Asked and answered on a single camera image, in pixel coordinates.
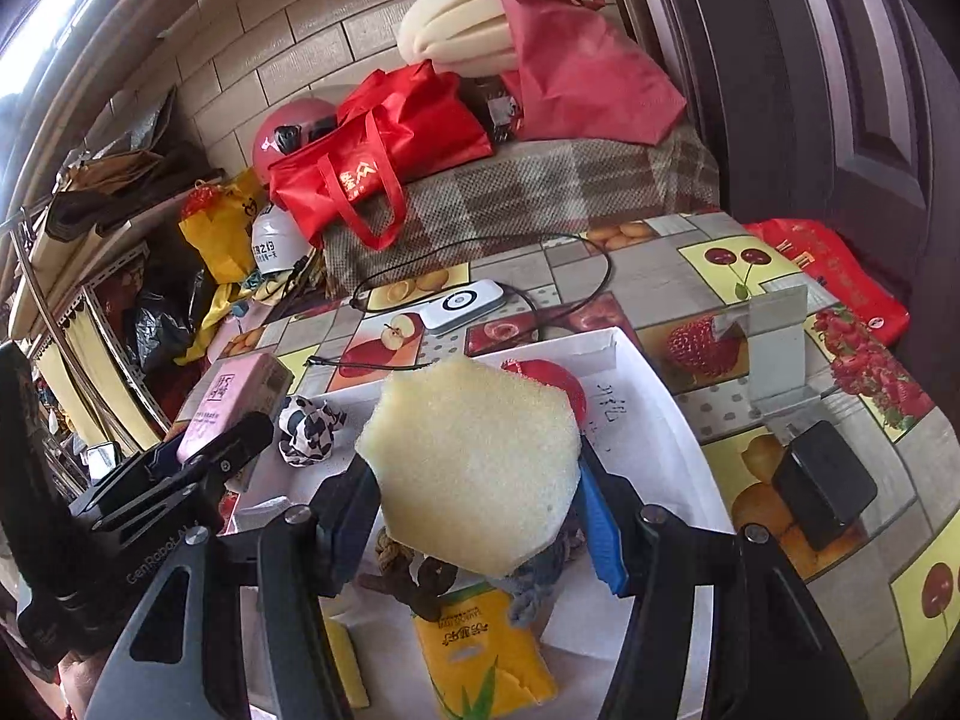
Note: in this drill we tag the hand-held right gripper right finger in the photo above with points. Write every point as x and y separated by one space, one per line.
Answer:
600 532

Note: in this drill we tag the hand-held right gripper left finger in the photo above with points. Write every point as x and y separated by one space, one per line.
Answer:
352 532

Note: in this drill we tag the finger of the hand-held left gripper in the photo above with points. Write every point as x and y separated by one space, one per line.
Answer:
225 442
165 499

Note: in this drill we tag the cow print cloth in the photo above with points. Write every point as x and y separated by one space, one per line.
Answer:
307 431

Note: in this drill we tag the white cardboard box tray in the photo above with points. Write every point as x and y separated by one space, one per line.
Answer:
637 427

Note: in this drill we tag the yellow hexagonal sponge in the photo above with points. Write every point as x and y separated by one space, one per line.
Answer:
465 465

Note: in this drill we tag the yellow tissue packet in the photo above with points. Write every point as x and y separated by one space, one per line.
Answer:
472 652

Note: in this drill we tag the yellow sponge slab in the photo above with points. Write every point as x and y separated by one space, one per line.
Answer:
349 664

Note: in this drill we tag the yellow cloth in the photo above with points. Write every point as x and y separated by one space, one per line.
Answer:
217 307

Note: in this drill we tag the black plastic bag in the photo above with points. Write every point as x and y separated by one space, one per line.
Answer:
161 322

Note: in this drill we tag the red round object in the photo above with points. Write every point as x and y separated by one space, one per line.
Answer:
551 382

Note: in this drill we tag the yellow shopping bag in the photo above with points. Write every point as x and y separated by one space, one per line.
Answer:
217 240

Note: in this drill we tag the white helmet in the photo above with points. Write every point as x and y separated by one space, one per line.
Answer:
274 240

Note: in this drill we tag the small black box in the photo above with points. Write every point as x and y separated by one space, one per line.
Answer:
825 484

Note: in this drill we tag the metal shelf rack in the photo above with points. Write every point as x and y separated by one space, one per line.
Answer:
75 255

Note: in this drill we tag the red mesh ornament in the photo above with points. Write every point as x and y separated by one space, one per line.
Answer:
199 202

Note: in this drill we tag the white power bank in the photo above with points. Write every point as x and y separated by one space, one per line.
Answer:
461 306

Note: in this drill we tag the clear acrylic stand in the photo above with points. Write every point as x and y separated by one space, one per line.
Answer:
780 345

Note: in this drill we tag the red tote bag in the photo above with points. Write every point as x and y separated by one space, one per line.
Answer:
360 157

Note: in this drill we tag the red helmet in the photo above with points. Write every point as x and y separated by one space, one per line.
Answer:
300 116

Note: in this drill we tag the plaid cloth cover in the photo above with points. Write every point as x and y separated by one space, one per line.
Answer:
525 195

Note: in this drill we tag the red plastic bag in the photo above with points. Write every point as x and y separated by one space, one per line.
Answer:
840 270

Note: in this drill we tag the dark red fabric bag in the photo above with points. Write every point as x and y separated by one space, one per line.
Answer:
592 75

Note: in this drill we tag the folded cream foam sheet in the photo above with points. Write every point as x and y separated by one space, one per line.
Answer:
457 30

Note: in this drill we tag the dark purple door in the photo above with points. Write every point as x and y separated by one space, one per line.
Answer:
787 90

